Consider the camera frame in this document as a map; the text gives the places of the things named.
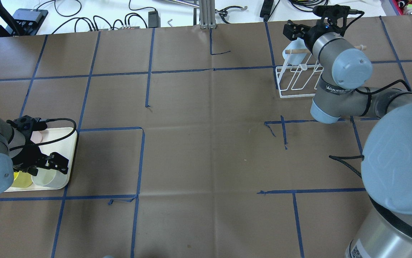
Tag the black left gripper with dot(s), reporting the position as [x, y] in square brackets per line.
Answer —
[25, 154]

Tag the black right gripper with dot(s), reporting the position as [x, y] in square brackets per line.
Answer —
[312, 35]

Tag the cream white plastic cup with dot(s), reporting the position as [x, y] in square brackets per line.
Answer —
[50, 179]

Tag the light blue plastic cup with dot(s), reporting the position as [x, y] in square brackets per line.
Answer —
[295, 52]

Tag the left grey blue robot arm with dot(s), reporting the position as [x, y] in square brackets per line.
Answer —
[10, 140]

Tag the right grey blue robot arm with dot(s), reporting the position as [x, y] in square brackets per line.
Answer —
[386, 157]

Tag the pink plastic cup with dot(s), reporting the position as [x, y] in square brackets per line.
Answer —
[36, 137]

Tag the yellow plastic cup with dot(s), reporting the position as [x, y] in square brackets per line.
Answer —
[22, 180]

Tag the black power adapter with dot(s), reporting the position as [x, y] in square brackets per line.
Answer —
[153, 19]

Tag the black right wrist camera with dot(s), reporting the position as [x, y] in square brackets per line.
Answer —
[330, 14]

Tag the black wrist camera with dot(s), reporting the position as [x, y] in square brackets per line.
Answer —
[330, 14]
[27, 124]

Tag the white wire cup rack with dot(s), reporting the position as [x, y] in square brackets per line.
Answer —
[299, 79]

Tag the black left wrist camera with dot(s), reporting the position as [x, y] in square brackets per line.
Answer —
[27, 124]

